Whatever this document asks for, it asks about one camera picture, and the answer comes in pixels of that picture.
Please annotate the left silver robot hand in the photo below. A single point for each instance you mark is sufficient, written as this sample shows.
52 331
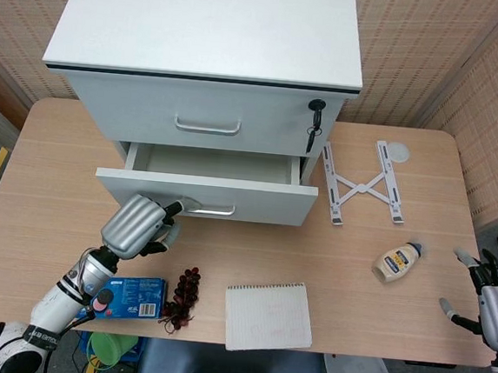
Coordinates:
134 224

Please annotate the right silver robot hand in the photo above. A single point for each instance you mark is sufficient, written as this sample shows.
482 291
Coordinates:
497 313

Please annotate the white drawer without lock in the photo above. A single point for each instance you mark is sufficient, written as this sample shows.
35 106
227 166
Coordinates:
273 204

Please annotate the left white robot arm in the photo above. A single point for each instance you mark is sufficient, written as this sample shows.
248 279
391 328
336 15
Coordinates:
53 304

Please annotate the white drawer with lock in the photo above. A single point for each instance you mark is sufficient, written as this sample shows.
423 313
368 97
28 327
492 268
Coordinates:
129 106

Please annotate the white drawer cabinet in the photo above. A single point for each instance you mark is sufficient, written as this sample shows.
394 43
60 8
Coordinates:
202 25

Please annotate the blue Oreo cookie box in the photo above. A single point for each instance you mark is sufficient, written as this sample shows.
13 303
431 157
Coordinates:
139 294

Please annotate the dark red grape bunch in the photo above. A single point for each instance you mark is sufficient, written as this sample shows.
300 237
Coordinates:
188 286

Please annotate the mayonnaise squeeze bottle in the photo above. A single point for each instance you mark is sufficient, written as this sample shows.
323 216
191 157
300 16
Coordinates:
395 262

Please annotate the green plastic bowl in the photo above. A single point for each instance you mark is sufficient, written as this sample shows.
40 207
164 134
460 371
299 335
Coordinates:
113 347

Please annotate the blue plastic crate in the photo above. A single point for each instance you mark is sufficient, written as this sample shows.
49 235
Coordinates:
82 344

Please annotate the spiral lined notebook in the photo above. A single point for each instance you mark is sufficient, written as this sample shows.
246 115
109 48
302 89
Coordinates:
268 317

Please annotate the blue grey chair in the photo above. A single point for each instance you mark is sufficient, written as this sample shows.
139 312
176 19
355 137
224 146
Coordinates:
233 368

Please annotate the white folding laptop stand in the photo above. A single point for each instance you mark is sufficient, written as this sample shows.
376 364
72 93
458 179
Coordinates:
361 188

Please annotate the round translucent grommet cover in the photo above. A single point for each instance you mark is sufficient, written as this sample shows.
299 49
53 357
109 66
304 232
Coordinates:
398 151

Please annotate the black cabinet keys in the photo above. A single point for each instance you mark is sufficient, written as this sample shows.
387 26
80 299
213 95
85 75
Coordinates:
316 105

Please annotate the woven partition screen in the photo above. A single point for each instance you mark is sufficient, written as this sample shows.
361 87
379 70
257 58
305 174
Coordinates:
417 57

